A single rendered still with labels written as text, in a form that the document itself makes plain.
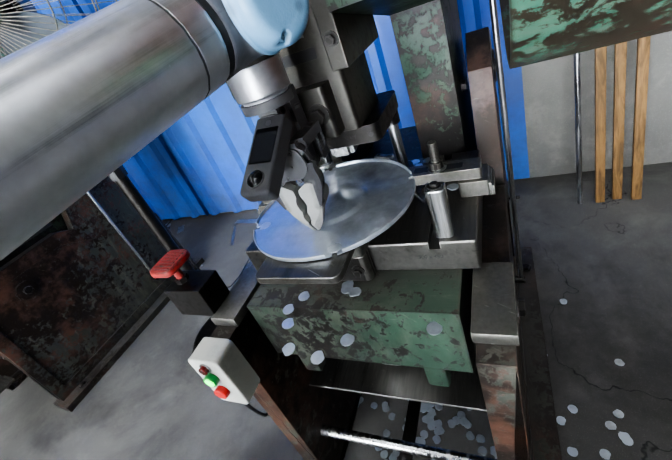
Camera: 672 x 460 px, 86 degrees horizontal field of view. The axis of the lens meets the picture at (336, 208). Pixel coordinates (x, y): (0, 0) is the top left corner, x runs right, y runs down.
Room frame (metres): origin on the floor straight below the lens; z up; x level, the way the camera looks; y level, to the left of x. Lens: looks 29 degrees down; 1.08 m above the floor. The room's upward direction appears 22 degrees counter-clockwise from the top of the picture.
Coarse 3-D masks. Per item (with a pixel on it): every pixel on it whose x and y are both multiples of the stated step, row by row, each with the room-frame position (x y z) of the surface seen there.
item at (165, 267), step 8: (168, 256) 0.64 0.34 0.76; (176, 256) 0.63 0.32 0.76; (184, 256) 0.62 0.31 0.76; (160, 264) 0.62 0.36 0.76; (168, 264) 0.61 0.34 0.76; (176, 264) 0.60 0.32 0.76; (152, 272) 0.60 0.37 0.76; (160, 272) 0.59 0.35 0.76; (168, 272) 0.59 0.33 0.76; (176, 272) 0.62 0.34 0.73
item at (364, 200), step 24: (336, 168) 0.68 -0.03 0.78; (360, 168) 0.64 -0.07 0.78; (384, 168) 0.60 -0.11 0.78; (408, 168) 0.55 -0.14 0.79; (336, 192) 0.57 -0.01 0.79; (360, 192) 0.53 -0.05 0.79; (384, 192) 0.51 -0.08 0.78; (408, 192) 0.48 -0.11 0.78; (264, 216) 0.60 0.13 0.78; (288, 216) 0.57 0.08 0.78; (336, 216) 0.49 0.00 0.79; (360, 216) 0.47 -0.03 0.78; (384, 216) 0.45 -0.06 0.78; (264, 240) 0.52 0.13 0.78; (288, 240) 0.49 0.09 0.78; (312, 240) 0.46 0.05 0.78; (336, 240) 0.44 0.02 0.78; (360, 240) 0.41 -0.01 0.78
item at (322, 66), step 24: (312, 24) 0.56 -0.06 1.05; (288, 48) 0.58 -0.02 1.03; (312, 48) 0.56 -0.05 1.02; (288, 72) 0.59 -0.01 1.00; (312, 72) 0.57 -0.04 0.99; (336, 72) 0.55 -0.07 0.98; (360, 72) 0.61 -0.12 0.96; (312, 96) 0.54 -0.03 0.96; (336, 96) 0.56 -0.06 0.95; (360, 96) 0.58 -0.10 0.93; (312, 120) 0.53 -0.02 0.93; (336, 120) 0.54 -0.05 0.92; (360, 120) 0.55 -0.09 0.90
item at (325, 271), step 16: (336, 256) 0.41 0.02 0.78; (352, 256) 0.49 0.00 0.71; (368, 256) 0.49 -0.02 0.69; (272, 272) 0.43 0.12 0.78; (288, 272) 0.41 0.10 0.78; (304, 272) 0.40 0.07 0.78; (320, 272) 0.39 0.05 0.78; (336, 272) 0.37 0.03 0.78; (352, 272) 0.49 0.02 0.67; (368, 272) 0.48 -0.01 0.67
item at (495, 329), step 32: (480, 32) 0.83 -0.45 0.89; (480, 64) 0.77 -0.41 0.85; (480, 96) 0.75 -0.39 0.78; (480, 128) 0.73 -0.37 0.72; (512, 256) 0.88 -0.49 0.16; (480, 288) 0.38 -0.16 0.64; (512, 288) 0.36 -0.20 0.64; (480, 320) 0.33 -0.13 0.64; (512, 320) 0.31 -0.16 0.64; (480, 352) 0.30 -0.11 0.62; (512, 352) 0.28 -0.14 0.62; (544, 352) 0.61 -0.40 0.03; (512, 384) 0.27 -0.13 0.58; (544, 384) 0.53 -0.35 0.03; (512, 416) 0.27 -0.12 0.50; (544, 416) 0.46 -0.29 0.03; (512, 448) 0.27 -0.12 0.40; (544, 448) 0.40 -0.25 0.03
